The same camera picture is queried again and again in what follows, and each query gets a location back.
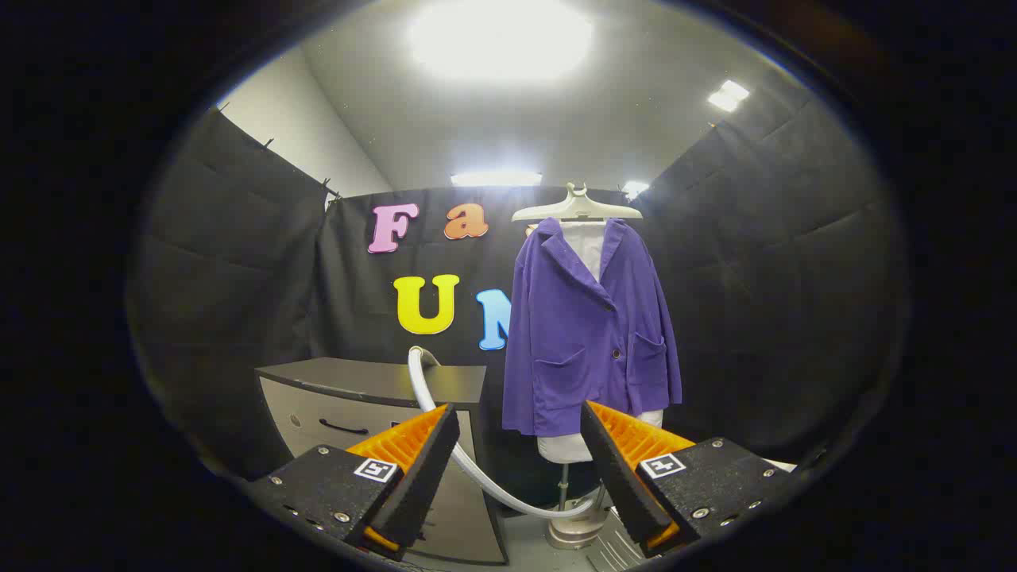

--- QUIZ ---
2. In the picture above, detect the black backdrop cloth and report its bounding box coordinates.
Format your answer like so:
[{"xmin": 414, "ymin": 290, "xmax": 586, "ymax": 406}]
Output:
[{"xmin": 127, "ymin": 79, "xmax": 911, "ymax": 485}]

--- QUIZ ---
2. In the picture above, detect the white padded garment form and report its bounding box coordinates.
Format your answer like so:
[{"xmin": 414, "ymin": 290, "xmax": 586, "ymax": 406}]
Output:
[{"xmin": 536, "ymin": 221, "xmax": 664, "ymax": 464}]

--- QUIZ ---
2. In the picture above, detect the grey drawer cabinet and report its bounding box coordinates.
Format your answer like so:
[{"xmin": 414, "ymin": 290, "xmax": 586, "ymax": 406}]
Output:
[{"xmin": 254, "ymin": 357, "xmax": 509, "ymax": 566}]

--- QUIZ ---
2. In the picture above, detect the small ceiling light panel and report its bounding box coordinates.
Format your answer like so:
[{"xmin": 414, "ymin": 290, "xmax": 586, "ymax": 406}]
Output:
[{"xmin": 707, "ymin": 79, "xmax": 750, "ymax": 113}]

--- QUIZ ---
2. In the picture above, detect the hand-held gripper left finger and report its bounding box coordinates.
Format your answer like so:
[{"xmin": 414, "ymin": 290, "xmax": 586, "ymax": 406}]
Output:
[{"xmin": 246, "ymin": 403, "xmax": 462, "ymax": 562}]

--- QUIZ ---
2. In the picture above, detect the white plastic clothes hanger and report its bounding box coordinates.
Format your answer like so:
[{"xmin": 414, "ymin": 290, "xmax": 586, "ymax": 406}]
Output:
[{"xmin": 511, "ymin": 182, "xmax": 644, "ymax": 222}]

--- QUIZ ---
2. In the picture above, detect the large ceiling light panel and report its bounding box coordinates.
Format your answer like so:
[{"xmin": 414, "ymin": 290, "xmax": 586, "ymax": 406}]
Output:
[{"xmin": 405, "ymin": 0, "xmax": 594, "ymax": 82}]

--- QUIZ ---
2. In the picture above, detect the purple corduroy jacket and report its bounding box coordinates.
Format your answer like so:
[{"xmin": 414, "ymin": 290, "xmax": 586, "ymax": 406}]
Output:
[{"xmin": 502, "ymin": 217, "xmax": 683, "ymax": 438}]

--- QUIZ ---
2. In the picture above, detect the long ceiling light strip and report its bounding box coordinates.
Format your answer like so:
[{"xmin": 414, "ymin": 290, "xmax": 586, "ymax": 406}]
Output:
[{"xmin": 450, "ymin": 170, "xmax": 543, "ymax": 188}]

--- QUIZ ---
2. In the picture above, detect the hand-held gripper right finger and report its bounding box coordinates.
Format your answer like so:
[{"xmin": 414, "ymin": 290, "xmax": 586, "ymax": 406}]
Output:
[{"xmin": 579, "ymin": 400, "xmax": 797, "ymax": 558}]

